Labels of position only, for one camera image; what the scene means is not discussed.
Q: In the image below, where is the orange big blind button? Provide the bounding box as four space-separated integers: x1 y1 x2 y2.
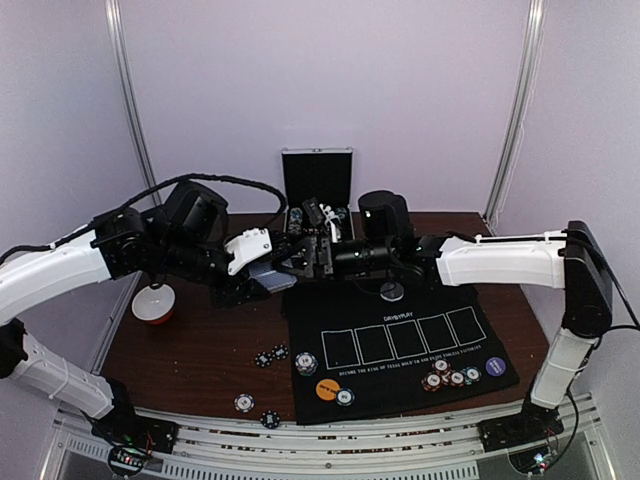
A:
315 378 341 401

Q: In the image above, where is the small chip stack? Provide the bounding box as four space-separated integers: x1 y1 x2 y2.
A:
294 352 318 376

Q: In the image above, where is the grey playing card deck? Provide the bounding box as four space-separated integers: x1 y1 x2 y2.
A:
248 262 298 293

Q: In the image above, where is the aluminium poker case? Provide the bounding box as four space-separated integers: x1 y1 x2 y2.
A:
281 147 354 240

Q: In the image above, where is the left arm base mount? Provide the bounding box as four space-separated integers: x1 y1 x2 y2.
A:
86 416 179 478

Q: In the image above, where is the blue green fifty chip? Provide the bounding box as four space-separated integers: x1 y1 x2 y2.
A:
335 388 355 407

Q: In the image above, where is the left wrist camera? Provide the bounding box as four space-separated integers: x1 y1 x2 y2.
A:
224 228 273 276

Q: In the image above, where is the white red bowl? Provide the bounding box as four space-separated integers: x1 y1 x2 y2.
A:
131 285 176 325

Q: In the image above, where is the black white chip right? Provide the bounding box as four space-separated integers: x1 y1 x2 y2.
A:
271 344 289 360

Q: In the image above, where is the purple small blind button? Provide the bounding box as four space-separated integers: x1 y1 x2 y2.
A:
485 356 507 377

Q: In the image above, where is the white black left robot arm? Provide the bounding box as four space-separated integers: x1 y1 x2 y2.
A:
1 173 287 444

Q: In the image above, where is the black white chip on rail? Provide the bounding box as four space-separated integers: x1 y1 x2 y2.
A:
260 410 281 429

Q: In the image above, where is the black poker table mat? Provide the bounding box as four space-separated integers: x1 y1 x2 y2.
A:
282 280 520 425

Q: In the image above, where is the black white chip left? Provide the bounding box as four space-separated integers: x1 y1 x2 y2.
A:
254 351 273 368

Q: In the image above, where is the aluminium frame post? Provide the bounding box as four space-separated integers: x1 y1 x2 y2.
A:
104 0 156 187
483 0 546 230

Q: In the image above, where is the right aluminium frame post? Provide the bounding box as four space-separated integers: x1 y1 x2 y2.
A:
483 0 546 230

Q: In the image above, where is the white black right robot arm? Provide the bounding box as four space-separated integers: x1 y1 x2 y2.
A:
275 190 612 442

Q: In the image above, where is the chips row in case left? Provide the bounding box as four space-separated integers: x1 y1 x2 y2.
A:
287 207 304 236

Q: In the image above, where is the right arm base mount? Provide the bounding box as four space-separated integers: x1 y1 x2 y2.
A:
478 413 564 475

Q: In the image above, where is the white blue chip flat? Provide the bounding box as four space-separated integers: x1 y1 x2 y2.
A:
234 393 255 413

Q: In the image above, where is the aluminium frame rail front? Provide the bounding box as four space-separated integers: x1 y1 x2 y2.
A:
52 394 601 480

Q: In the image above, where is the left aluminium frame post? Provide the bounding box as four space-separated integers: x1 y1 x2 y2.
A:
104 0 156 187

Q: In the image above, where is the black orange hundred chip stack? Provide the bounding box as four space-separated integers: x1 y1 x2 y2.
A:
448 371 466 387

